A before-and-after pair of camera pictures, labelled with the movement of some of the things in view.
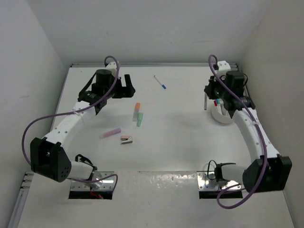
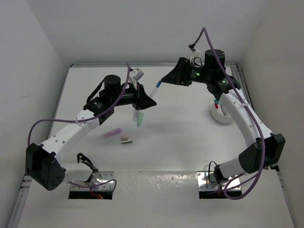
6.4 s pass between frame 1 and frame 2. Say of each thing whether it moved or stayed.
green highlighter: stayed
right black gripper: moved
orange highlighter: stayed
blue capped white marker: moved
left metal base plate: stayed
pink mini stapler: stayed
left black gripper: moved
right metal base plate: stayed
